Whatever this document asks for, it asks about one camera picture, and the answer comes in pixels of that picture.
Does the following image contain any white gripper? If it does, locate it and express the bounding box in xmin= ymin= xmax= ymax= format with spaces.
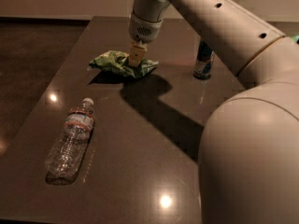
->
xmin=129 ymin=13 xmax=163 ymax=67

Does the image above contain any green chips bag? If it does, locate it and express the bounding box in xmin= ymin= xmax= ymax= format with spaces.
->
xmin=89 ymin=50 xmax=158 ymax=79

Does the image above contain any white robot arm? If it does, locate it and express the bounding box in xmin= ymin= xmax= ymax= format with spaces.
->
xmin=129 ymin=0 xmax=299 ymax=224

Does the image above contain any clear plastic water bottle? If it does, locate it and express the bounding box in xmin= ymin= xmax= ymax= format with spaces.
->
xmin=45 ymin=98 xmax=95 ymax=185

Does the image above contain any blue silver redbull can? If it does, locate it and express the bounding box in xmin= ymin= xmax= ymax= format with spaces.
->
xmin=193 ymin=39 xmax=215 ymax=80

